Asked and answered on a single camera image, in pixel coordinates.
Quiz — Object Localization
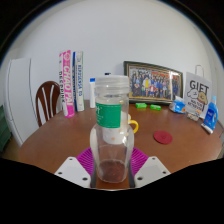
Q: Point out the small clear snack pack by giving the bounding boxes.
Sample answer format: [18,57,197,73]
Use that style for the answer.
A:
[186,111,200,122]

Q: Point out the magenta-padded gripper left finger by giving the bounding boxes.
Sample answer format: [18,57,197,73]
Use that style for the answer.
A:
[54,147,98,189]

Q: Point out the blue tissue pack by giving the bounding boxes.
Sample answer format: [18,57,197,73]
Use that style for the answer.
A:
[168,95,187,115]

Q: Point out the clear green-labelled plastic bottle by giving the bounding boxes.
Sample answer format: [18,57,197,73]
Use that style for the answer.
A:
[89,74,136,184]

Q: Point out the white refrigerator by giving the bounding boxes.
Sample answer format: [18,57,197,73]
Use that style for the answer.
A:
[2,57,39,147]

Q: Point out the tall white green tube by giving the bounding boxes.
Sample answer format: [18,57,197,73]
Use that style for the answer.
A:
[71,50,85,113]

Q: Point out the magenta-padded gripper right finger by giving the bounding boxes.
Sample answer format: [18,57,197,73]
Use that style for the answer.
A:
[128,147,172,189]

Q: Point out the white printed paper bag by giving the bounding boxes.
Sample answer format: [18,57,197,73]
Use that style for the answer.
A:
[183,64,213,118]

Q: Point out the framed group photo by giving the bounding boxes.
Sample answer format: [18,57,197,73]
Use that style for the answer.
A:
[123,60,184,105]

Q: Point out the flat round red coaster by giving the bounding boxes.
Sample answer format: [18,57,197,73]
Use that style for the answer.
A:
[153,130,174,145]

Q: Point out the white yellow-rimmed mug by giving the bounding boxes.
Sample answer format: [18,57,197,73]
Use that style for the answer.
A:
[127,113,140,135]

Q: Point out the brown wooden chair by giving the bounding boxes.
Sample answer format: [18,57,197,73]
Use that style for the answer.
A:
[35,80,63,128]

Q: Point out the white blue-capped lotion bottle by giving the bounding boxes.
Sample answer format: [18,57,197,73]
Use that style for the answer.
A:
[88,77,97,109]

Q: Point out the blue detergent bottle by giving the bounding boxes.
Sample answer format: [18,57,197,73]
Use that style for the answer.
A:
[202,95,220,132]

